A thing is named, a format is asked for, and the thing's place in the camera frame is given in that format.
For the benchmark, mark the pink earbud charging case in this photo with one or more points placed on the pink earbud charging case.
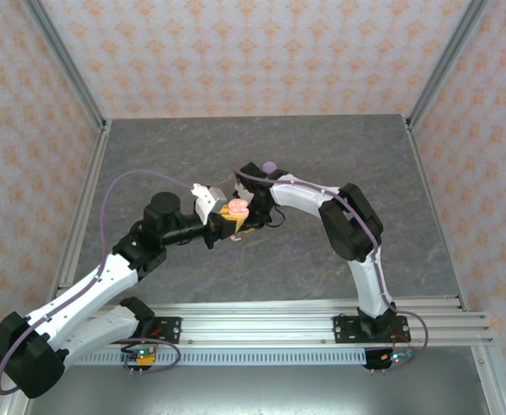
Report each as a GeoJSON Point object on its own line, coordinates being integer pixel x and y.
{"type": "Point", "coordinates": [239, 207]}

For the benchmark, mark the purple earbud charging case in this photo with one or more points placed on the purple earbud charging case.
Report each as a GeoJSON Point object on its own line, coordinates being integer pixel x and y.
{"type": "Point", "coordinates": [270, 165]}

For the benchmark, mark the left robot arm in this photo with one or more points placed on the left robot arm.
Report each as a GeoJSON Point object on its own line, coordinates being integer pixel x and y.
{"type": "Point", "coordinates": [84, 294]}

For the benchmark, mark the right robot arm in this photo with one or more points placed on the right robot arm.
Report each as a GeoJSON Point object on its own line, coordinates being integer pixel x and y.
{"type": "Point", "coordinates": [300, 196]}

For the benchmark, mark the grey metal base panel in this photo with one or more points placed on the grey metal base panel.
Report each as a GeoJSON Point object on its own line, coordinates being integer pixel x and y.
{"type": "Point", "coordinates": [257, 389]}

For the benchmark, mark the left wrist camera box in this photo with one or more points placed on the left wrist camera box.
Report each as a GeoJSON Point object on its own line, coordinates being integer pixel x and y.
{"type": "Point", "coordinates": [209, 199]}

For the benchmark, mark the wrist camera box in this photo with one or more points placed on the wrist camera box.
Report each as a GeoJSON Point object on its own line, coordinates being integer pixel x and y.
{"type": "Point", "coordinates": [209, 199]}
{"type": "Point", "coordinates": [238, 188]}

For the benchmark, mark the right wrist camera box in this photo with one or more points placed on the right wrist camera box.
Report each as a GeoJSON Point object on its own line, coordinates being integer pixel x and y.
{"type": "Point", "coordinates": [238, 188]}

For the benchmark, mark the aluminium table side rail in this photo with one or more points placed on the aluminium table side rail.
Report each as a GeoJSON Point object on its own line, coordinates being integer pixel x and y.
{"type": "Point", "coordinates": [425, 181]}
{"type": "Point", "coordinates": [89, 181]}

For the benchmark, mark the aluminium mounting rail beam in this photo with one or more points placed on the aluminium mounting rail beam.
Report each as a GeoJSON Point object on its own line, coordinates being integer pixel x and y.
{"type": "Point", "coordinates": [257, 324]}

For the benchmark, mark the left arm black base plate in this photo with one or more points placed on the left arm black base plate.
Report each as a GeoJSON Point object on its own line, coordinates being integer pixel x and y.
{"type": "Point", "coordinates": [172, 326]}

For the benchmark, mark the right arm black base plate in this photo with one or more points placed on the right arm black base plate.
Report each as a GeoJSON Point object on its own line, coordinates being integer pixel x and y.
{"type": "Point", "coordinates": [343, 330]}

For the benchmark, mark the aluminium frame post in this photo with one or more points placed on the aluminium frame post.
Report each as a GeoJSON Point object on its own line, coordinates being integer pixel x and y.
{"type": "Point", "coordinates": [447, 60]}
{"type": "Point", "coordinates": [64, 60]}

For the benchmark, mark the aluminium frame strut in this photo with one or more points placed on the aluminium frame strut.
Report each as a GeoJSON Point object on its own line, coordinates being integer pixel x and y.
{"type": "Point", "coordinates": [492, 389]}
{"type": "Point", "coordinates": [14, 406]}

